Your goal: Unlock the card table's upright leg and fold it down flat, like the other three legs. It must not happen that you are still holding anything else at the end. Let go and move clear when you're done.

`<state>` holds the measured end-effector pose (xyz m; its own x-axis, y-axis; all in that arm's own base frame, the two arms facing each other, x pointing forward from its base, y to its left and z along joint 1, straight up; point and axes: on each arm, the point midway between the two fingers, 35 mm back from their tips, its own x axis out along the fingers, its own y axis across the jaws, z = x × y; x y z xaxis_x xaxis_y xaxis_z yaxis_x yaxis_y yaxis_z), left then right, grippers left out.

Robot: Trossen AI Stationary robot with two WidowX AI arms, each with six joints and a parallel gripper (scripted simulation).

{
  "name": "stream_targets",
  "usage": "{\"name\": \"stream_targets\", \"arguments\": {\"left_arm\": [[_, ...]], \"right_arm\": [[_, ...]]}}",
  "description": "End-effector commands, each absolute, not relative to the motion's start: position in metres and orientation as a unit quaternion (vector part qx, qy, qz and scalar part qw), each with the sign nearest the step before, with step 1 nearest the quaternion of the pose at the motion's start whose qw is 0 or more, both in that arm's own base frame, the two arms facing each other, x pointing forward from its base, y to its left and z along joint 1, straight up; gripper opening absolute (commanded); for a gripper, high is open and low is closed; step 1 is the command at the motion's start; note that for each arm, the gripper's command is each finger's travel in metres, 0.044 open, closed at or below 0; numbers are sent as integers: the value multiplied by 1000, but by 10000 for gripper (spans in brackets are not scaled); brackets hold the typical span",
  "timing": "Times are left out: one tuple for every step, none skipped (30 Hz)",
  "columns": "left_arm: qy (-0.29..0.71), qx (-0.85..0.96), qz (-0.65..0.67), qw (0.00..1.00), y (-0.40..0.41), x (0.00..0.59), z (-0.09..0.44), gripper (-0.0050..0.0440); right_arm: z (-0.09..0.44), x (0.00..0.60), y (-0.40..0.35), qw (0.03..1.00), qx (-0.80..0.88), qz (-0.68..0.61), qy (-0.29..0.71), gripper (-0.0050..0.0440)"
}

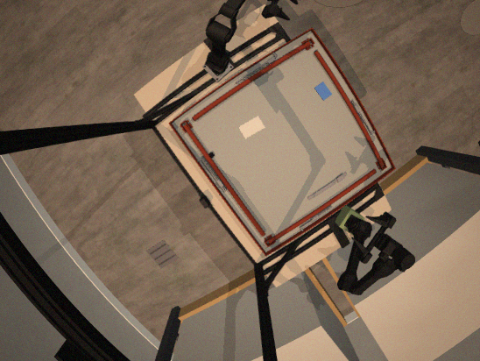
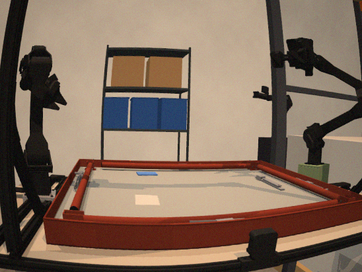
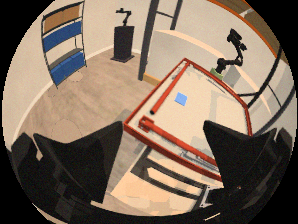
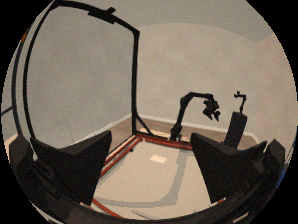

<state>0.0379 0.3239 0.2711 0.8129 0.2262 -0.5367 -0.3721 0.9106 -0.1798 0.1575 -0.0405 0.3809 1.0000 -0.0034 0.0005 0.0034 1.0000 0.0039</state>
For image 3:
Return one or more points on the blue flat rectangular piece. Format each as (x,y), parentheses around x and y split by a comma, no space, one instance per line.
(181,99)

